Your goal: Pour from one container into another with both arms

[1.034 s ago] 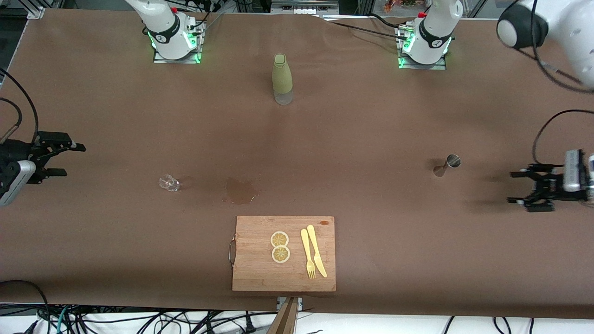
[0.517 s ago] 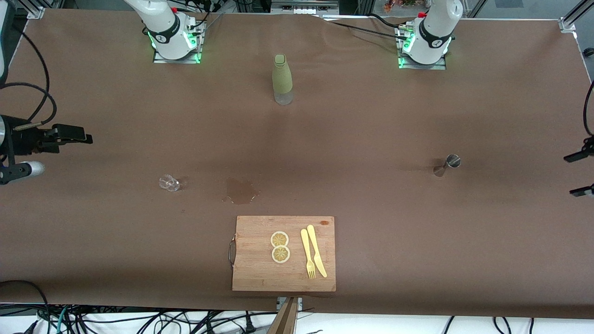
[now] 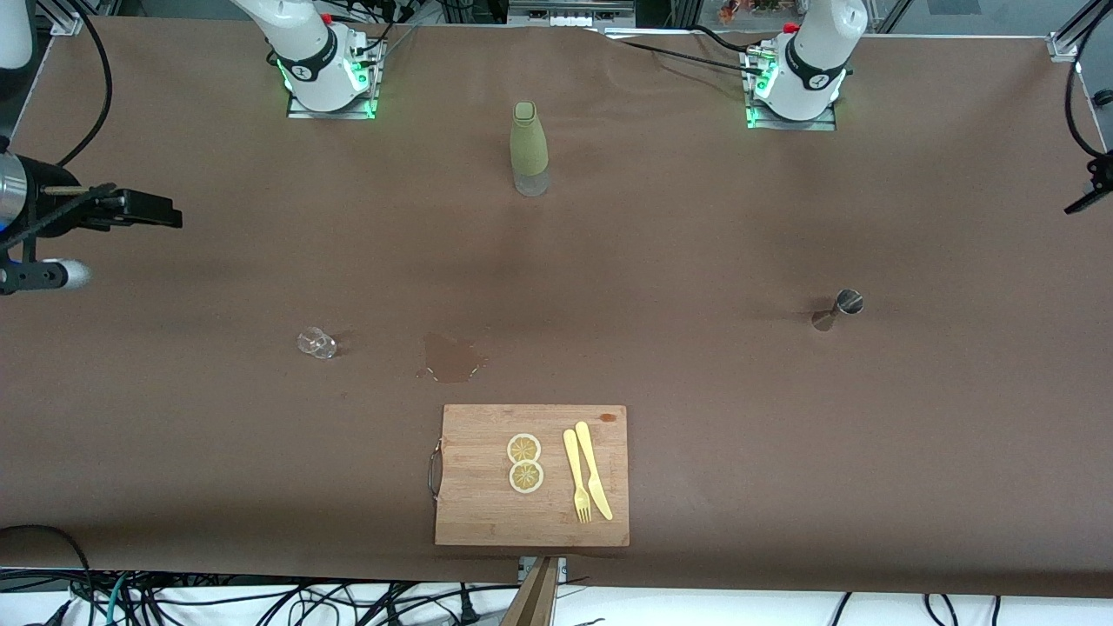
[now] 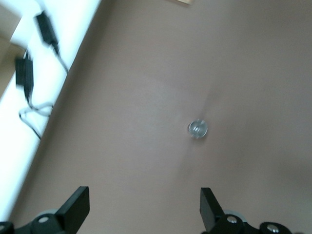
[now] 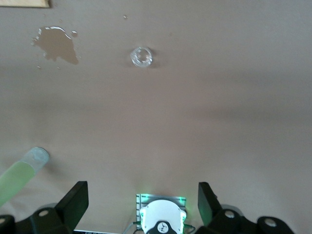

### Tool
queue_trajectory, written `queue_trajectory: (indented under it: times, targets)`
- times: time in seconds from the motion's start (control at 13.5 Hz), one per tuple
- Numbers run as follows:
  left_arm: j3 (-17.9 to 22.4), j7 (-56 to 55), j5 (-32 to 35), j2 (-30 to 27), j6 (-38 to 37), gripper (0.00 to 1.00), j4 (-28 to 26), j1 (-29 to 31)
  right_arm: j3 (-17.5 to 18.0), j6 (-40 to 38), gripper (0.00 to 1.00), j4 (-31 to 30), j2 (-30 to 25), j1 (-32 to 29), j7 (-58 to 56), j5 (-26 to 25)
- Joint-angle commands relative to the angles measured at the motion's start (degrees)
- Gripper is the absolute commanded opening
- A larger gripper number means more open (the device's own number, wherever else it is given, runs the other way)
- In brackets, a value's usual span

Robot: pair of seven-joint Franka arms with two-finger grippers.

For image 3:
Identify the clear glass beaker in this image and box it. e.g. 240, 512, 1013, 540
297, 327, 338, 361

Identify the steel jigger measuring cup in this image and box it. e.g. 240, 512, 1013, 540
811, 289, 865, 332

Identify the brown paper table cover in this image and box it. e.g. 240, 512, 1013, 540
0, 16, 1113, 601

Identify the green sleeved glass bottle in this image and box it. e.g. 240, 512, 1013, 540
510, 101, 550, 197

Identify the wooden cutting board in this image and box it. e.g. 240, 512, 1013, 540
428, 404, 630, 548

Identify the grey power strip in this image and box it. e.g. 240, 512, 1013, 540
509, 0, 636, 27

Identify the yellow plastic fork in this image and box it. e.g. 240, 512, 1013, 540
563, 429, 593, 524

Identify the yellow plastic knife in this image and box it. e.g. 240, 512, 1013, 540
575, 422, 614, 521

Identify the wooden tripod leg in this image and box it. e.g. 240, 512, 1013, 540
503, 556, 562, 626

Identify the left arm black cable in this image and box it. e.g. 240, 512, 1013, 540
1064, 35, 1113, 159

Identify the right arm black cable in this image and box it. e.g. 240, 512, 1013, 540
0, 0, 115, 263

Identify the aluminium frame corner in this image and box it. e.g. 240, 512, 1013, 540
48, 0, 88, 36
1048, 0, 1113, 62

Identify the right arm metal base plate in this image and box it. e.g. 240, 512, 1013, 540
287, 39, 380, 120

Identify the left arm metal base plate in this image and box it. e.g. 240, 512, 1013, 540
745, 48, 837, 131

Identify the black looped cable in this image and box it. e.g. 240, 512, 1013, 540
0, 524, 93, 603

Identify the black cable to arm base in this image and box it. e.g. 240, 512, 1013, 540
600, 26, 768, 76

